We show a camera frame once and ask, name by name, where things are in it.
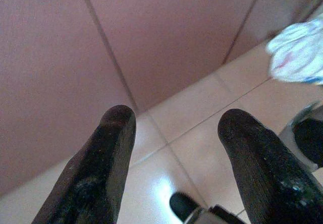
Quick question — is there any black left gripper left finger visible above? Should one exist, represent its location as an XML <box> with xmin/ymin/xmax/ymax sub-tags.
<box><xmin>31</xmin><ymin>104</ymin><xmax>137</xmax><ymax>224</ymax></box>

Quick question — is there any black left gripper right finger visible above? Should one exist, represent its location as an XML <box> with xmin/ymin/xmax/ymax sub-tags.
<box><xmin>217</xmin><ymin>108</ymin><xmax>323</xmax><ymax>224</ymax></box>

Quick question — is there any black robot left foot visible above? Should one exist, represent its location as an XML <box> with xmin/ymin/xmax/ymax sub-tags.
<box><xmin>169</xmin><ymin>192</ymin><xmax>247</xmax><ymax>224</ymax></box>

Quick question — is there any white printed cloth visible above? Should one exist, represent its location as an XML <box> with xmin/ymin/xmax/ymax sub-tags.
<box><xmin>266</xmin><ymin>16</ymin><xmax>323</xmax><ymax>85</ymax></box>

